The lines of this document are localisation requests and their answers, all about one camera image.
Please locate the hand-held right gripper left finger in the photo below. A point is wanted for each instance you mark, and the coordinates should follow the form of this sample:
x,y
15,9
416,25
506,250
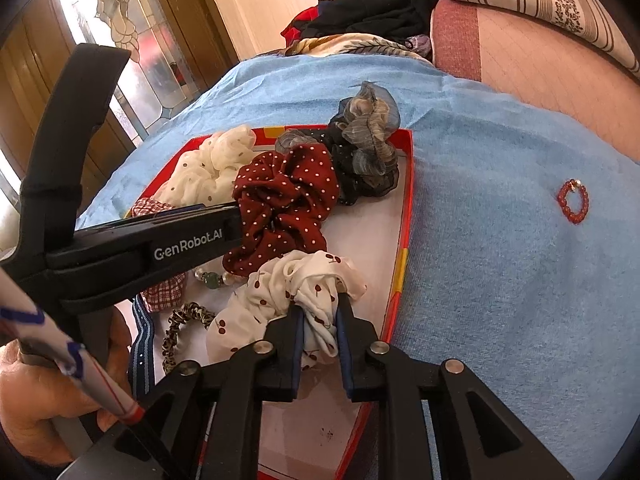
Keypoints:
x,y
299,355

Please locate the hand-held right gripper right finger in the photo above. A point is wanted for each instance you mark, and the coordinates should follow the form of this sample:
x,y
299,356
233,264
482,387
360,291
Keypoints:
x,y
345,355

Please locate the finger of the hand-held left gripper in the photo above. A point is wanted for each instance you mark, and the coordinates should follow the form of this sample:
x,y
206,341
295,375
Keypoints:
x,y
210,213

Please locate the white cherry print scrunchie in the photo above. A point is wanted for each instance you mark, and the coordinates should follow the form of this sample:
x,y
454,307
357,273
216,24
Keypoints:
x,y
260,300

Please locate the dark red dotted scrunchie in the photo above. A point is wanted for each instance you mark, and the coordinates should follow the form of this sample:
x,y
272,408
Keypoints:
x,y
280,200

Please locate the red checked scrunchie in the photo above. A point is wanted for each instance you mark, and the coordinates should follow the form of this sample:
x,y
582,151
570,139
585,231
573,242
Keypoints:
x,y
162,295

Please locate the red rimmed white tray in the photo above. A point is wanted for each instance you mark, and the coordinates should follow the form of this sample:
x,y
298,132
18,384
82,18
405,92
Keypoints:
x,y
365,240

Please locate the blue striped ribbon bow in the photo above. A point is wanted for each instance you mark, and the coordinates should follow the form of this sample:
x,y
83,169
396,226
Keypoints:
x,y
142,340

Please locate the person's left hand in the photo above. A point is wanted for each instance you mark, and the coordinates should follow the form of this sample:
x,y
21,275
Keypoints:
x,y
30,390

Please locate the cream dotted scrunchie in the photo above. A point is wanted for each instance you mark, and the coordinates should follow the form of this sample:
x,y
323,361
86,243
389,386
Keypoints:
x,y
210,170

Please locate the wooden stained glass door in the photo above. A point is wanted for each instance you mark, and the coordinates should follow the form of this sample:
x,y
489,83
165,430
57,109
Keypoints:
x,y
150,60

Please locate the blue terry blanket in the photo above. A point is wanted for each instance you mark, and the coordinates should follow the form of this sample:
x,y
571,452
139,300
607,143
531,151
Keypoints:
x,y
500,310

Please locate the grey organza scrunchie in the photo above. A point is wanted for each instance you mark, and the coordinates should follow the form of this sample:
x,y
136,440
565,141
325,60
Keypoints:
x,y
365,125

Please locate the white blue patterned stick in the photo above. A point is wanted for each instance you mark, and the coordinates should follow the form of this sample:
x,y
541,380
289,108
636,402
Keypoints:
x,y
55,345

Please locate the red cloth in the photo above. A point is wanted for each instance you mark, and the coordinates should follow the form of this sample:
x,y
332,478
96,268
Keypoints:
x,y
295,30

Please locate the cream patterned scarf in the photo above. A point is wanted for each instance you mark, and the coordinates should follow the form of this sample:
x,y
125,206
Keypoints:
x,y
340,45

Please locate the black clothes pile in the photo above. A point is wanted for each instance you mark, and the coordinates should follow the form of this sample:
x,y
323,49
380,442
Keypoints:
x,y
370,17

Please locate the purple patterned cloth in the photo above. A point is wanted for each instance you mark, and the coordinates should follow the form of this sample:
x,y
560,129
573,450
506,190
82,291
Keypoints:
x,y
420,46

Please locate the pink sofa cushion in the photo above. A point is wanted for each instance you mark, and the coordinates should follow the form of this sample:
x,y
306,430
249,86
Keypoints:
x,y
525,70

